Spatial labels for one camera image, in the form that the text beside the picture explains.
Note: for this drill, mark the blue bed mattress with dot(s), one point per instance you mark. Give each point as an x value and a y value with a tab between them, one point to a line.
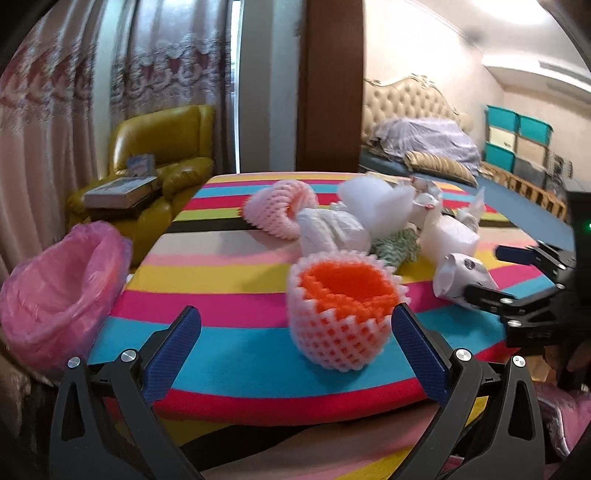
538	223

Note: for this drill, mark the striped gold pillow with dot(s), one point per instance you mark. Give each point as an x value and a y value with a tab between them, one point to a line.
439	166

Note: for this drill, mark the small picture box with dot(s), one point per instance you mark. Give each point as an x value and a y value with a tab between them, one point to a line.
142	165

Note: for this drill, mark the dark wooden wardrobe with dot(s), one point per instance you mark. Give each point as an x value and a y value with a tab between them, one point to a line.
330	86

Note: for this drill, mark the white foam sheet block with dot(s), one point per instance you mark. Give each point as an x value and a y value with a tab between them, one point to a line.
381	208

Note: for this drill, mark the orange white foam net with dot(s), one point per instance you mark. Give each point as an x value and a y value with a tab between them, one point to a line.
340	306

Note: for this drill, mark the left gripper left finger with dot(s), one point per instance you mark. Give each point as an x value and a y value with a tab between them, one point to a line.
104	426

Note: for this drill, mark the beige tufted headboard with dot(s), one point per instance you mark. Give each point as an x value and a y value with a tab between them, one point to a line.
414	96

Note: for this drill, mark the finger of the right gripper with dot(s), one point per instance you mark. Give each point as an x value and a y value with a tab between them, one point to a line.
557	264
504	304

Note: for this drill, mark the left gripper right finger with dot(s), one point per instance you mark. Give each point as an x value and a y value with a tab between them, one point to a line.
488	425

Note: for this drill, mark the lace pink curtain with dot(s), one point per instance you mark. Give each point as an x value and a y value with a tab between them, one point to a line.
84	67

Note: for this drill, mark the yellow leather armchair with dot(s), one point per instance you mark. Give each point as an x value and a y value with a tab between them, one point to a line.
156	163

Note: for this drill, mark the wooden crib rail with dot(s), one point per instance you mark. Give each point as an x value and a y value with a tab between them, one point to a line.
545	199

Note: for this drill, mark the white plastic bag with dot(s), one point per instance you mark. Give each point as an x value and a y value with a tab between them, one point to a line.
326	230

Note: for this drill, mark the green foam net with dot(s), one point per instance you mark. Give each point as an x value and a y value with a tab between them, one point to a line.
399	248

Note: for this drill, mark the white foam wrap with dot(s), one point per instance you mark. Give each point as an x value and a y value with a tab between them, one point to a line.
443	235

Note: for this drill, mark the pink lined trash bin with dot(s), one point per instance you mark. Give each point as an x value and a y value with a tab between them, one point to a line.
54	305

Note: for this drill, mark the teal storage boxes stack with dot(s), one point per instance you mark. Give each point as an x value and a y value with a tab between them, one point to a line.
511	136

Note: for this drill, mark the pink foam net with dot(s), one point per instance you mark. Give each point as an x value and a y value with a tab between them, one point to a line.
274	208

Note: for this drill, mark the grey folded blanket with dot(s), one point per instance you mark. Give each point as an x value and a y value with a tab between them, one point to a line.
441	137

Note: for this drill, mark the flat puzzle box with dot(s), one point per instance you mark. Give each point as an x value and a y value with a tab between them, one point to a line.
121	193

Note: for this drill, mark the white clear plastic wrap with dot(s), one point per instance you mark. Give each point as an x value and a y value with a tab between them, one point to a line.
471	215

